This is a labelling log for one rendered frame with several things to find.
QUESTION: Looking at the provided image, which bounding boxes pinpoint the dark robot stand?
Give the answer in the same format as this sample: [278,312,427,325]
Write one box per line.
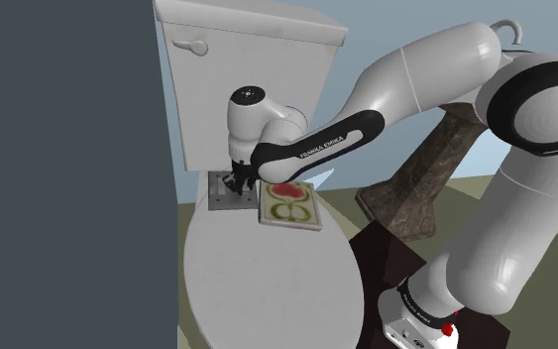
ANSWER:
[348,223,511,349]

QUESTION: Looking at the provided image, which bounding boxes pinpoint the curved grey faucet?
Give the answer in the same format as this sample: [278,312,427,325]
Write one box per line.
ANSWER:
[490,19,523,46]

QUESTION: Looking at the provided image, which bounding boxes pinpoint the grey square metal plate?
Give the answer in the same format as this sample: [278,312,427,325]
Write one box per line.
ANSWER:
[207,170,260,211]

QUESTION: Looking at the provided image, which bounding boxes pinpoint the white toilet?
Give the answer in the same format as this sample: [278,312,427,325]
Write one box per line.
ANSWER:
[153,0,366,349]

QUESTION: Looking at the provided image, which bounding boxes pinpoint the brown stone pedestal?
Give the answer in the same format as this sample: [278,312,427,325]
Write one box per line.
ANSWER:
[355,102,490,242]

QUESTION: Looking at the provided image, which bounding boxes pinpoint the tile with red flower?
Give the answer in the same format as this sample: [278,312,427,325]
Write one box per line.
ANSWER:
[258,180,324,232]

